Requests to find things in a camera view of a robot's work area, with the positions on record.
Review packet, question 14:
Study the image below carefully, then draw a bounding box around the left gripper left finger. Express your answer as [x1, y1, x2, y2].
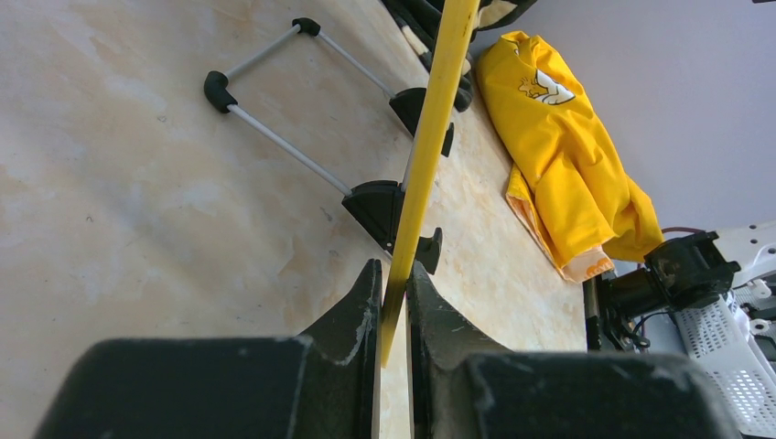
[36, 259, 382, 438]

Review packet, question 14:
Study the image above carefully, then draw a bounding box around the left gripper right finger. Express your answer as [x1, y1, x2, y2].
[406, 263, 740, 438]

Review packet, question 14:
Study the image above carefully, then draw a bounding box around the yellow framed whiteboard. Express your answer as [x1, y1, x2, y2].
[380, 1, 480, 368]

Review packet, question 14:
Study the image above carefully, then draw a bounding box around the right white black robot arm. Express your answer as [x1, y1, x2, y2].
[583, 221, 775, 438]

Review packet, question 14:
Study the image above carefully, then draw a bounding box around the black whiteboard foot clip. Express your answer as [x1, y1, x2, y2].
[388, 87, 455, 159]
[341, 180, 443, 274]

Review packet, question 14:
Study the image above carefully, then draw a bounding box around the yellow cloth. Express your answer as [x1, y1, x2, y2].
[476, 31, 663, 283]

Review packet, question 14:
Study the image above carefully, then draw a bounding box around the grey wire whiteboard stand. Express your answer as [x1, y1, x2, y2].
[203, 17, 413, 195]

